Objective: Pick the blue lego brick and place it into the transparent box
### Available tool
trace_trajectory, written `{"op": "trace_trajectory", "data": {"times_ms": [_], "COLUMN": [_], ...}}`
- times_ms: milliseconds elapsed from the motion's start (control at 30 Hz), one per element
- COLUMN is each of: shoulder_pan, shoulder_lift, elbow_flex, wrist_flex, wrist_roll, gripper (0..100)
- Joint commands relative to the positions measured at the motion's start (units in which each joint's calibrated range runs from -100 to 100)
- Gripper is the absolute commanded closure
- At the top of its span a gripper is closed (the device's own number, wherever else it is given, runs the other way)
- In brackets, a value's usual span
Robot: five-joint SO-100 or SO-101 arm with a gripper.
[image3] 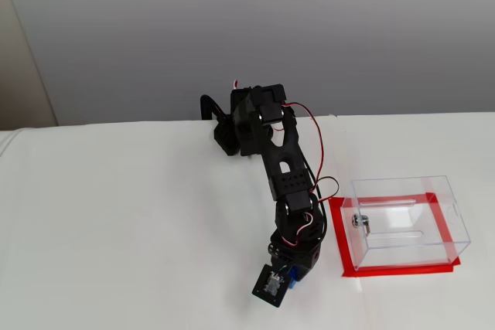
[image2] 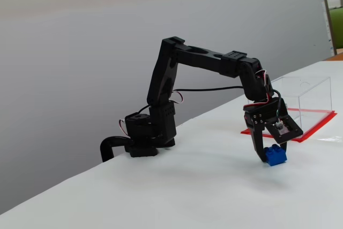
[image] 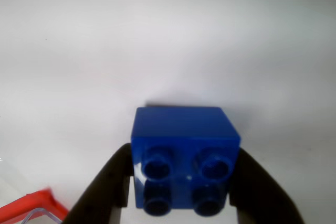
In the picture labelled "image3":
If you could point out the black table clamp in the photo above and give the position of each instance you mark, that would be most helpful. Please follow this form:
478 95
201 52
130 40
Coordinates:
207 104

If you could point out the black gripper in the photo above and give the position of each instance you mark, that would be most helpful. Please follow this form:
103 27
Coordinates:
305 260

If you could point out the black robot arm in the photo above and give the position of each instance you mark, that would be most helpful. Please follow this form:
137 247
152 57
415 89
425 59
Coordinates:
286 175

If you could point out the metal box lock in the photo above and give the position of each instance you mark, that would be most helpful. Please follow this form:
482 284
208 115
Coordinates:
357 221

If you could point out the red tape strip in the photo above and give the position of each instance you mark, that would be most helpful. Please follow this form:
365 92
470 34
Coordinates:
441 222
402 270
335 229
386 198

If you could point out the transparent plastic box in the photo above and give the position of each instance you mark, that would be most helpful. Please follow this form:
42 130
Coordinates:
402 214

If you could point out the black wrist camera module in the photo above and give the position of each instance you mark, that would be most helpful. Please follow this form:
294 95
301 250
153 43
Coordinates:
270 287

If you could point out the white table cover sheet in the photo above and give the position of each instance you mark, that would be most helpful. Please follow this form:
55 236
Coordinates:
425 144

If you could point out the blue lego brick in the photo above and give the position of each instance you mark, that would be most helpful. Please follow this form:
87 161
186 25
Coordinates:
294 274

